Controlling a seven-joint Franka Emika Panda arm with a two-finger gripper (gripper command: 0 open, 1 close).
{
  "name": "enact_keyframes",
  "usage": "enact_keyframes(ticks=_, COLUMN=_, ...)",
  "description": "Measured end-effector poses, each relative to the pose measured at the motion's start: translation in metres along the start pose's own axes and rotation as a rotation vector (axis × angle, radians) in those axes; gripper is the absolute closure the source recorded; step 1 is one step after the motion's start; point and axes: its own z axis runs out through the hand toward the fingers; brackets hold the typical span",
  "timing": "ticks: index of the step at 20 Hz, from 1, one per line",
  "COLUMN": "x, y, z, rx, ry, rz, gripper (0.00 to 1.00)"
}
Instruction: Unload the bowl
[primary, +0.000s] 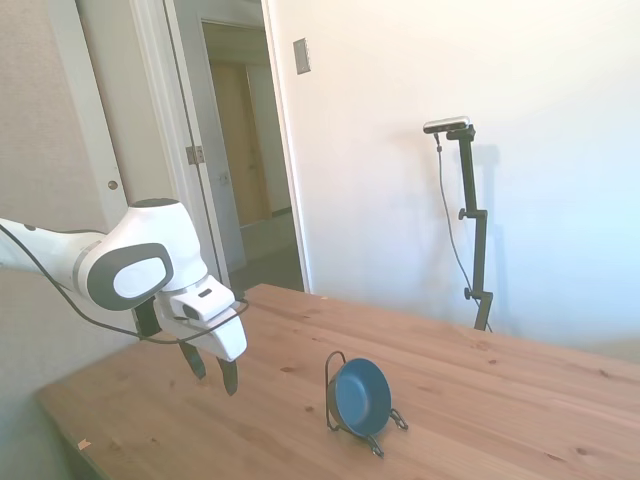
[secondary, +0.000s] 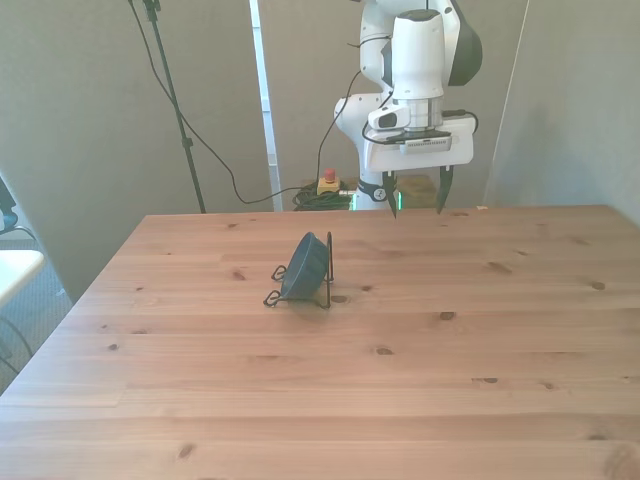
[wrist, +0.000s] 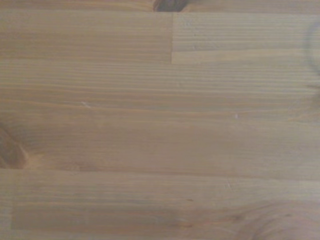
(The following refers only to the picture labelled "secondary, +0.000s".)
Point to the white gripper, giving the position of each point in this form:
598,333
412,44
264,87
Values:
425,161

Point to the dark blue bowl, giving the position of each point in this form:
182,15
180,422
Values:
302,270

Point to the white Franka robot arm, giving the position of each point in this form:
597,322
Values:
417,60

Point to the yellow emergency stop button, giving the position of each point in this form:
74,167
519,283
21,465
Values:
329,186

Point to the black tripod stand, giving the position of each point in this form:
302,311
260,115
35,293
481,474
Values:
187,143

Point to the white side table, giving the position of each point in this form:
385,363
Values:
17,267

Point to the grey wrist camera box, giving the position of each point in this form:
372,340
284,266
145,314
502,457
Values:
427,145

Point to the white panel frame strip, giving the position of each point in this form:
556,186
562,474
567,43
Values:
265,100

